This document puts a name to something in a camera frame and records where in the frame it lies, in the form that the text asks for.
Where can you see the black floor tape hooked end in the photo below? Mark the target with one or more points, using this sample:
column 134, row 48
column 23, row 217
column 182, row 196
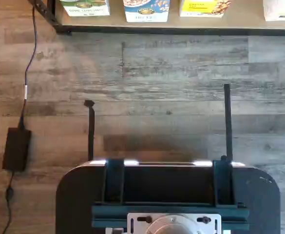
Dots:
column 91, row 136

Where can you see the teal mounting rail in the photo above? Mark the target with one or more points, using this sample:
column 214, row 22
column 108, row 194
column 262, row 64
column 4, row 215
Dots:
column 108, row 214

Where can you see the black power adapter brick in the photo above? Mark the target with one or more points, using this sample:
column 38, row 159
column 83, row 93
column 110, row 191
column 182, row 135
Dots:
column 16, row 148

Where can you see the teal clamp bracket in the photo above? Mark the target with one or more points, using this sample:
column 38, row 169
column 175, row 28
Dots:
column 223, row 182

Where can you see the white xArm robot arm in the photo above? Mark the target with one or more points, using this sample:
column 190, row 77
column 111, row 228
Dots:
column 174, row 226

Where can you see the white metal mounting plate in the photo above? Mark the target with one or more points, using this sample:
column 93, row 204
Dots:
column 137, row 231

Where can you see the green apple cinnamon oatmeal box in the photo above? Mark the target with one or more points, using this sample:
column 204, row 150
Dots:
column 88, row 9

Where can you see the blue white flax plus box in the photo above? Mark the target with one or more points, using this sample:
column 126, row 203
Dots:
column 144, row 15

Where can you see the black straight floor tape strip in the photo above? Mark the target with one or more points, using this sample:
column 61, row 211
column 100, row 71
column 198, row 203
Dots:
column 228, row 122

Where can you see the black metal shelving unit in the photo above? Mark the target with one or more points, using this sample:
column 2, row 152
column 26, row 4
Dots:
column 157, row 31

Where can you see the white carton box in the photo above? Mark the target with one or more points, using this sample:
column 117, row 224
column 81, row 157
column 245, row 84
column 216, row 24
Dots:
column 281, row 9

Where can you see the yellow white banana nut box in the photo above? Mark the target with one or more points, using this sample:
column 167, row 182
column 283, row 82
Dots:
column 200, row 10

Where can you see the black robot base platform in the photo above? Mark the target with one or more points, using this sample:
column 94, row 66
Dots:
column 71, row 195

